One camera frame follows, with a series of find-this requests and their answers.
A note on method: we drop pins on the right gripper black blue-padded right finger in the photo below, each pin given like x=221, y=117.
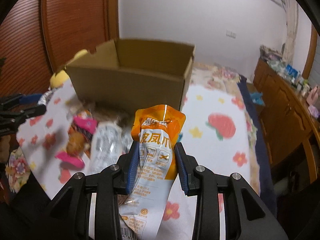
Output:
x=246, y=215

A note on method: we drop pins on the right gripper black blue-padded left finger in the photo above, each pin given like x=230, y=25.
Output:
x=95, y=196

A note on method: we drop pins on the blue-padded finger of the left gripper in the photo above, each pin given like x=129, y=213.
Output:
x=19, y=98

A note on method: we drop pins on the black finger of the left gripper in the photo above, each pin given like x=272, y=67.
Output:
x=12, y=120

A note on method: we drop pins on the orange white snack packet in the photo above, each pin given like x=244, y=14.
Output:
x=156, y=130

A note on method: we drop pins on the silver foil snack packet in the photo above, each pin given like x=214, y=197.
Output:
x=46, y=97

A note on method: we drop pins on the dark blue bed sheet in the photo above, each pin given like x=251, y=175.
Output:
x=267, y=193

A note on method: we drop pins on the yellow plush toy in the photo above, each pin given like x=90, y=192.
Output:
x=60, y=77

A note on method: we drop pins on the pink orange snack packet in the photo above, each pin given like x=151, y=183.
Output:
x=80, y=135

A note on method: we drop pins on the brown wooden wardrobe door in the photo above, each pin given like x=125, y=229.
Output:
x=40, y=36

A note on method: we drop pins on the white floral strawberry blanket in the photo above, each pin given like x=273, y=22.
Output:
x=218, y=132

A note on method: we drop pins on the brown cardboard box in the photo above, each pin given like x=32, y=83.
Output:
x=132, y=74

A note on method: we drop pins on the brown wooden dresser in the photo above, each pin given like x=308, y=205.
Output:
x=285, y=120

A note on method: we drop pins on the clutter on dresser top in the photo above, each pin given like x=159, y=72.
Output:
x=290, y=72

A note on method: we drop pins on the white wall socket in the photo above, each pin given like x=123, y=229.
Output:
x=230, y=34

